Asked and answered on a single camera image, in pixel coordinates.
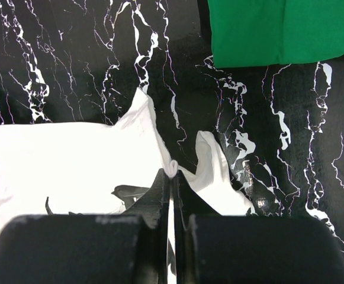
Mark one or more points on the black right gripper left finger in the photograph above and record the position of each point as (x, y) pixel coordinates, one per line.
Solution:
(128, 248)

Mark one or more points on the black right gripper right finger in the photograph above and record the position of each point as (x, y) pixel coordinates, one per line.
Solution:
(211, 248)

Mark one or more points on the white printed t-shirt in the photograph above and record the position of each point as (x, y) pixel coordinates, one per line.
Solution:
(83, 168)

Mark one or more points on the black marble pattern mat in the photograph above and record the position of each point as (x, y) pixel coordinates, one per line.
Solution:
(281, 127)

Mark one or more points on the folded green t-shirt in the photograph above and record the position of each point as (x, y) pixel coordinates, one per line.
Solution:
(261, 33)

